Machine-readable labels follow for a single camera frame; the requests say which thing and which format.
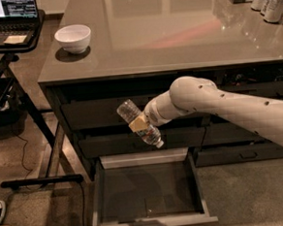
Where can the yellow sticky note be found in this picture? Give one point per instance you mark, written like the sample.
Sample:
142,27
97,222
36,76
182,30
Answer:
16,39

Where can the top left grey drawer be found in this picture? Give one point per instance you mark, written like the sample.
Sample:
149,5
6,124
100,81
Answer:
82,115

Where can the grey drawer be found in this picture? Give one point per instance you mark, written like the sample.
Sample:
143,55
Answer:
222,133
82,115
236,154
131,143
272,89

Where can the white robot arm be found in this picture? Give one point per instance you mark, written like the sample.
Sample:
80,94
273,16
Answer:
263,116

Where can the top right grey drawer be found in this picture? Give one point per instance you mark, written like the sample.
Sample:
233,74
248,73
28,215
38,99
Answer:
272,89

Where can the grey drawer cabinet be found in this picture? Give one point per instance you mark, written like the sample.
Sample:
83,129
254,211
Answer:
140,47

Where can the open bottom left drawer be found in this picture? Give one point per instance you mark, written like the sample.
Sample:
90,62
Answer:
159,188

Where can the black laptop stand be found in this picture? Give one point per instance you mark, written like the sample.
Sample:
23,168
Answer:
10,85

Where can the middle right grey drawer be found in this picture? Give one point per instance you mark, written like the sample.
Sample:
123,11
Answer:
222,133

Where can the clear plastic water bottle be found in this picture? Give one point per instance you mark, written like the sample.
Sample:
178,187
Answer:
151,135

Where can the white ceramic bowl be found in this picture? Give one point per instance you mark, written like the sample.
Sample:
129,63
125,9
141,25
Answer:
74,38

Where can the middle left grey drawer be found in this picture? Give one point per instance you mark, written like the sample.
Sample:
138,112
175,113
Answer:
131,143

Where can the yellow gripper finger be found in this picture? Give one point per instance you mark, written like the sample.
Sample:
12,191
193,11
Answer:
139,123

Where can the open laptop computer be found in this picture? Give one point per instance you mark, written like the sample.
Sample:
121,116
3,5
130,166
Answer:
18,17

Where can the bottom right grey drawer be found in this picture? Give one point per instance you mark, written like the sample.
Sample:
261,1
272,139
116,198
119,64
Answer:
236,154

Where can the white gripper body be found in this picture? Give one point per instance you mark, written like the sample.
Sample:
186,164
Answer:
151,115

